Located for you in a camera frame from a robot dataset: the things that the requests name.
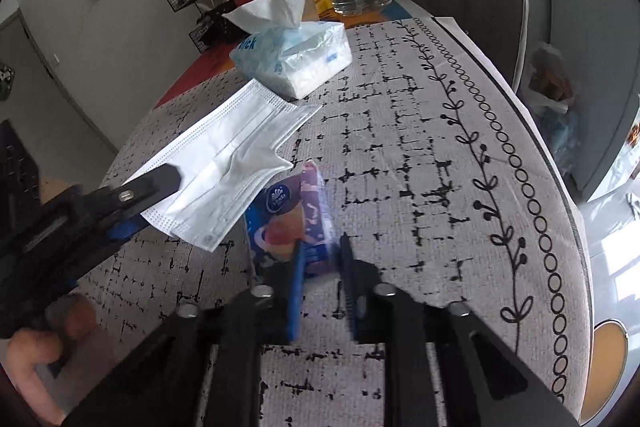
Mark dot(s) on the blue white tissue pack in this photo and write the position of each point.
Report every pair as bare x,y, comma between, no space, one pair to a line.
300,57

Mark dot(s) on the person's left hand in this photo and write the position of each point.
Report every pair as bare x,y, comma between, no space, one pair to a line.
35,357

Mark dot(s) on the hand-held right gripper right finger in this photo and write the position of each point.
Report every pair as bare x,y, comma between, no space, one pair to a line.
350,277

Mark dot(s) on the round wooden stool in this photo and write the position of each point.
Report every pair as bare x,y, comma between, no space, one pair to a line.
607,357

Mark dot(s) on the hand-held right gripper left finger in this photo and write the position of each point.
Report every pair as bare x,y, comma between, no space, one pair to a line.
295,287

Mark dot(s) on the blue purple pocket tissue pack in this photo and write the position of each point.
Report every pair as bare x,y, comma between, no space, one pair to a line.
285,217

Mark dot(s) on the white plastic bag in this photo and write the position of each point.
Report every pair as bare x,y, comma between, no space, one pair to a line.
550,77

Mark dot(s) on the grey door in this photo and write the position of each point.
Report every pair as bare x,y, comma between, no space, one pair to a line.
50,107

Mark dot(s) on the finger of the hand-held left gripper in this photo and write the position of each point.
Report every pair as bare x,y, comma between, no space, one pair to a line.
127,224
145,189

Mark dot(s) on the white face mask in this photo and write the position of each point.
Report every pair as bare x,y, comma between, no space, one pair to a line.
220,157

